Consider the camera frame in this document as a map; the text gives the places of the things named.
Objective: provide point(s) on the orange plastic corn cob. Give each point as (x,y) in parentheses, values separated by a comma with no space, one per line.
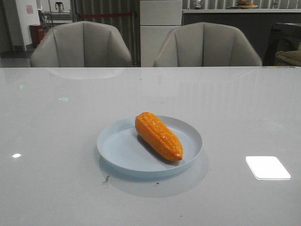
(154,131)

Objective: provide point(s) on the light blue round plate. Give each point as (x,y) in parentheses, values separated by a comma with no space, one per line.
(123,149)

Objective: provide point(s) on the right beige upholstered chair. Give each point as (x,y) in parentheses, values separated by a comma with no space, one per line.
(204,45)

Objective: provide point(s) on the beige upholstered chair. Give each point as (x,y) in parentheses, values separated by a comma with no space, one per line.
(204,45)
(82,44)

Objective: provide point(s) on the left beige upholstered chair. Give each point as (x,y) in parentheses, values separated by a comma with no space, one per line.
(82,44)

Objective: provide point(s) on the white cabinet with drawers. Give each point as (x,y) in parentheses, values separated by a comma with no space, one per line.
(157,18)

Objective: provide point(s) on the red barrier belt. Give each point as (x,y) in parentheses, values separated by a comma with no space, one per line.
(105,15)

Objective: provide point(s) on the red trash bin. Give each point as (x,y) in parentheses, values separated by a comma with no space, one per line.
(37,34)

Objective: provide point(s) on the grey counter with white top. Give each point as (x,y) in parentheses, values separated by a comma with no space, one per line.
(254,23)

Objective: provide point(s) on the fruit bowl on counter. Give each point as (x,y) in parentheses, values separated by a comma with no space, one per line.
(243,4)

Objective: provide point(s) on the dark armchair at right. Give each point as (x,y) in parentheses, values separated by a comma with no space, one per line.
(282,37)

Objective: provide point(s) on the tan cushion at right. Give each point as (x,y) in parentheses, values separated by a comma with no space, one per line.
(290,57)

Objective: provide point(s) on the pink wall notice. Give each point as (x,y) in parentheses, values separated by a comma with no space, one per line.
(29,9)

